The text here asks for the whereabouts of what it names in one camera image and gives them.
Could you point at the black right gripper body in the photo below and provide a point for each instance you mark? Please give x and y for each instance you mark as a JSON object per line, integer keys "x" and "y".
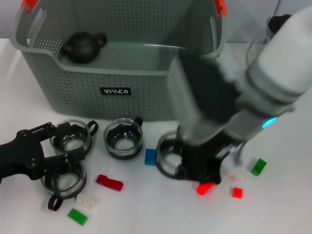
{"x": 204, "y": 158}

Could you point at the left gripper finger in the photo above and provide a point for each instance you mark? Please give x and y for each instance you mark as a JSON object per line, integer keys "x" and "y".
{"x": 48, "y": 130}
{"x": 61, "y": 161}

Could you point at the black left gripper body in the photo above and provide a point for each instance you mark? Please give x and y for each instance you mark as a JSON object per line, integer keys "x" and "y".
{"x": 19, "y": 156}

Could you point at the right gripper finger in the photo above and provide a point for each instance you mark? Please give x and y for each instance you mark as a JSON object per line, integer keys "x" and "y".
{"x": 184, "y": 171}
{"x": 183, "y": 141}

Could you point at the glass teacup black holder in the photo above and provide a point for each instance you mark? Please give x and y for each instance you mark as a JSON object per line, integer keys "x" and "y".
{"x": 165, "y": 156}
{"x": 123, "y": 146}
{"x": 63, "y": 182}
{"x": 81, "y": 145}

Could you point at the blue square brick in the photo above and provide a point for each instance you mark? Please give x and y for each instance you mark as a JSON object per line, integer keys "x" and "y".
{"x": 150, "y": 157}

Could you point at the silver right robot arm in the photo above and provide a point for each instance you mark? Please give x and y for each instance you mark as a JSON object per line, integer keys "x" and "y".
{"x": 280, "y": 61}

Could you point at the grey perforated storage bin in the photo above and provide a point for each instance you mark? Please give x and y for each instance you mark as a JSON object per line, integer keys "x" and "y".
{"x": 97, "y": 107}

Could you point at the orange-red sloped brick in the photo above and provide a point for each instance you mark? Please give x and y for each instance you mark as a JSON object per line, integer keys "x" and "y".
{"x": 203, "y": 189}

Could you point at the white brick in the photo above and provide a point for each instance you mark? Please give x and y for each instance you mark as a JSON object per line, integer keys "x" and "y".
{"x": 234, "y": 176}
{"x": 87, "y": 201}

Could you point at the small red brick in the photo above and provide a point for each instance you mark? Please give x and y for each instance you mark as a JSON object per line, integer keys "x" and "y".
{"x": 237, "y": 192}

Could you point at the dark red long brick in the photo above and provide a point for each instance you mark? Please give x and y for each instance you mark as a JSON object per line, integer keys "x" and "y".
{"x": 109, "y": 182}

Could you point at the green thick brick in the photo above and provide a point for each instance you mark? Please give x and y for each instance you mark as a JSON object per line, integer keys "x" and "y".
{"x": 259, "y": 167}

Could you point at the green flat brick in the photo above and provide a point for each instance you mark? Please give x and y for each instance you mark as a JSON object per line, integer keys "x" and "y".
{"x": 78, "y": 216}

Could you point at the dark clay teapot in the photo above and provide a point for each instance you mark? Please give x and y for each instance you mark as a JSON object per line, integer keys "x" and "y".
{"x": 81, "y": 48}

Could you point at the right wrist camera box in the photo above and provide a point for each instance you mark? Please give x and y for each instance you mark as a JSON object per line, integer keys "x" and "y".
{"x": 195, "y": 97}

